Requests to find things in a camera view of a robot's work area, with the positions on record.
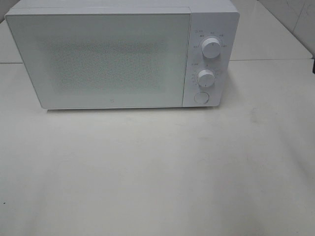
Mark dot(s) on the white round door release button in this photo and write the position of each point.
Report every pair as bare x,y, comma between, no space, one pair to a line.
201,98

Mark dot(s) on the white microwave oven body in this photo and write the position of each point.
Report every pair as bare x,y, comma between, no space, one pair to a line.
217,18

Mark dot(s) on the white microwave knob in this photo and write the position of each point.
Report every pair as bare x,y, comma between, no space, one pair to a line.
206,78
211,47

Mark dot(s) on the white microwave door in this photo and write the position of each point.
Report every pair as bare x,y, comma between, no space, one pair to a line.
104,61

